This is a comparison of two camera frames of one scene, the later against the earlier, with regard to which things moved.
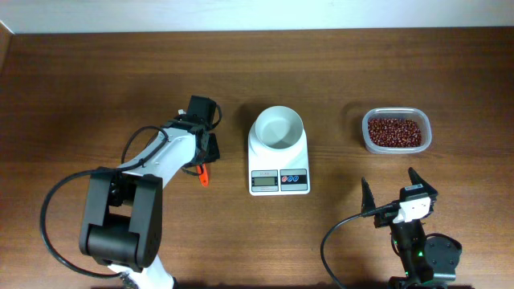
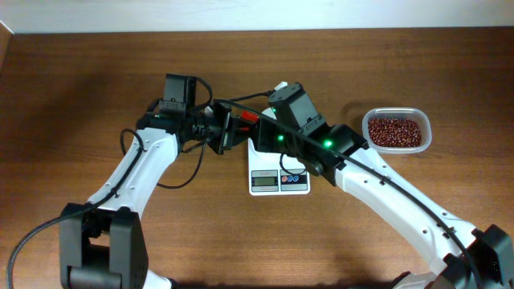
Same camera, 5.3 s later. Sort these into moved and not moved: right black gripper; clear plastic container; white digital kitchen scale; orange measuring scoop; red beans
Moved: orange measuring scoop; right black gripper
Not moved: red beans; clear plastic container; white digital kitchen scale
